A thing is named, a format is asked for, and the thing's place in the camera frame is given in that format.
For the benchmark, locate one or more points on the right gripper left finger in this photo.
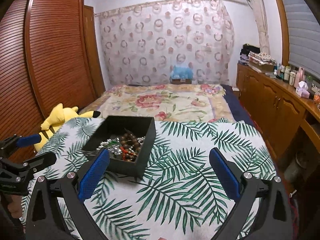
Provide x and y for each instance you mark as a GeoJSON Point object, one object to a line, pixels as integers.
{"type": "Point", "coordinates": [44, 217]}

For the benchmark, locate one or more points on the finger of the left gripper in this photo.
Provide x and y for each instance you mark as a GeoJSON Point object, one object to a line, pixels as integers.
{"type": "Point", "coordinates": [40, 162]}
{"type": "Point", "coordinates": [28, 141]}

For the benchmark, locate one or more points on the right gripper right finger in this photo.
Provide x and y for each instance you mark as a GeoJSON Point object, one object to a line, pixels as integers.
{"type": "Point", "coordinates": [273, 218]}

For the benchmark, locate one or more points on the silver hair comb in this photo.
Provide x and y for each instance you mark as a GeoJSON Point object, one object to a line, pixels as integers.
{"type": "Point", "coordinates": [121, 145]}

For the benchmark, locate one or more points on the black jewelry box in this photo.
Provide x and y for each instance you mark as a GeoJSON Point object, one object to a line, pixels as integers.
{"type": "Point", "coordinates": [128, 127]}

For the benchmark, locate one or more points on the person left hand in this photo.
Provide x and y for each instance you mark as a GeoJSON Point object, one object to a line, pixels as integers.
{"type": "Point", "coordinates": [14, 205]}

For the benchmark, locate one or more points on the yellow plush toy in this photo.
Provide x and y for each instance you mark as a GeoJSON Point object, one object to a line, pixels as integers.
{"type": "Point", "coordinates": [58, 116]}

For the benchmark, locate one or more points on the wooden louvered wardrobe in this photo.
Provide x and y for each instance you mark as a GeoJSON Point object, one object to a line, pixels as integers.
{"type": "Point", "coordinates": [48, 56]}

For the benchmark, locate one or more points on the palm leaf tablecloth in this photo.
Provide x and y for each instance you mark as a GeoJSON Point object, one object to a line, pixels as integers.
{"type": "Point", "coordinates": [179, 196]}

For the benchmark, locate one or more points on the wooden sideboard cabinet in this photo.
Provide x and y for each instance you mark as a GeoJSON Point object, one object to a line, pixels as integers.
{"type": "Point", "coordinates": [287, 122]}

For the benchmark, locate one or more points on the pink tissue box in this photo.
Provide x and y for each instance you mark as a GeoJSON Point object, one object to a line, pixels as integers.
{"type": "Point", "coordinates": [302, 90]}

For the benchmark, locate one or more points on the pink bottle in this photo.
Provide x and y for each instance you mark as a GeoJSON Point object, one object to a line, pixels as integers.
{"type": "Point", "coordinates": [299, 77]}

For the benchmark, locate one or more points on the circle patterned curtain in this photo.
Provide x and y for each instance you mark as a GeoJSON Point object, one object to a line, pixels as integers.
{"type": "Point", "coordinates": [141, 43]}

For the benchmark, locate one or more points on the folded cloth stack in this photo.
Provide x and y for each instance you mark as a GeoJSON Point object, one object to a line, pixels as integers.
{"type": "Point", "coordinates": [263, 61]}

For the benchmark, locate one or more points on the blue plastic bag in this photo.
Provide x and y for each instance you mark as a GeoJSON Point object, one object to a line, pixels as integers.
{"type": "Point", "coordinates": [181, 72]}

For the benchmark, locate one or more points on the grey window blind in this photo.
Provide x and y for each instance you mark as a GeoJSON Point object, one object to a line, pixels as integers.
{"type": "Point", "coordinates": [303, 36]}

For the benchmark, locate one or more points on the tied beige curtain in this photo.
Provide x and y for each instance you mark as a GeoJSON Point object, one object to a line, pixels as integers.
{"type": "Point", "coordinates": [261, 21]}

